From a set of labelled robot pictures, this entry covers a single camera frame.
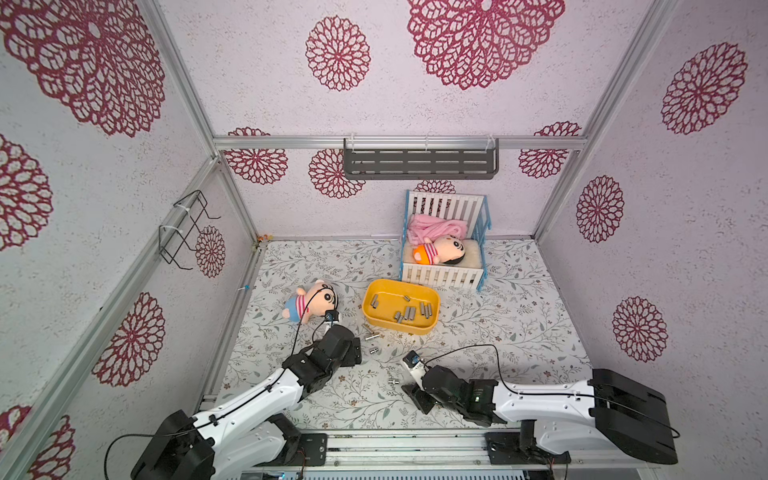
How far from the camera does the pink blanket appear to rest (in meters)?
1.09

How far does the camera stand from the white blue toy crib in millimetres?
1021

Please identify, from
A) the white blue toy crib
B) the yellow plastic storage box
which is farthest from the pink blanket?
the yellow plastic storage box

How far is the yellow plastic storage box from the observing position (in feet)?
3.09

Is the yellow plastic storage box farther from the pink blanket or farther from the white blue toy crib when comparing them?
the pink blanket
